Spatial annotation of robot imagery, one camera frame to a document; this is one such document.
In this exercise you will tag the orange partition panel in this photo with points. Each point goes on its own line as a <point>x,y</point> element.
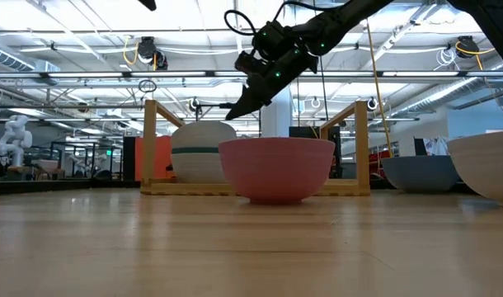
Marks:
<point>164,161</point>

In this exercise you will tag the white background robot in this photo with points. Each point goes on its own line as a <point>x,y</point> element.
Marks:
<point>16,140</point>

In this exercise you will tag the cream white bowl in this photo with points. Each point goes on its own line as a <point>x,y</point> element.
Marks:
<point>490,165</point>

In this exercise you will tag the floral patterned cloth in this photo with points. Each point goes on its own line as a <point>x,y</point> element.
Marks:
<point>437,146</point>

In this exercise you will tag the black monitor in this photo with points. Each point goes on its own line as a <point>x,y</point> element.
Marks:
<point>305,132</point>

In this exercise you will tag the pink bowl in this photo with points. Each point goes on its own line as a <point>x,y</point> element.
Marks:
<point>276,169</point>

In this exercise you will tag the teal green bowl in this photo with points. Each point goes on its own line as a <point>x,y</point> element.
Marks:
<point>194,150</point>

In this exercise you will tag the white building column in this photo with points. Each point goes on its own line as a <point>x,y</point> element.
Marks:
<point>276,119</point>

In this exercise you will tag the grey ventilation duct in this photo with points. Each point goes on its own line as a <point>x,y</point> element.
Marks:
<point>12,59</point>

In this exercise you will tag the black metal frame cage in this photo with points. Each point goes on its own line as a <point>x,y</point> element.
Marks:
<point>94,161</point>

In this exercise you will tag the beige box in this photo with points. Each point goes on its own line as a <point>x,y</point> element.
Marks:
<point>45,164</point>

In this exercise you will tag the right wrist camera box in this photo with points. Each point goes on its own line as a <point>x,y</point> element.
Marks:
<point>251,64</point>

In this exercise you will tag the red cabinet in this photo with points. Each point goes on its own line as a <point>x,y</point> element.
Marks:
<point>377,161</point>

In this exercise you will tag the blue grey bowl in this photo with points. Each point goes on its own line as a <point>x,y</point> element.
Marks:
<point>416,173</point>

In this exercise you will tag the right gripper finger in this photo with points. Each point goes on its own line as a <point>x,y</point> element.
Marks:
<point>255,101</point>
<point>246,97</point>

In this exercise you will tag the black upright panel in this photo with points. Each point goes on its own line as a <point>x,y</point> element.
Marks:
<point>129,158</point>

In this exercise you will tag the wooden shelf rack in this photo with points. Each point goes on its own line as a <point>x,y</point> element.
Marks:
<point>185,189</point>

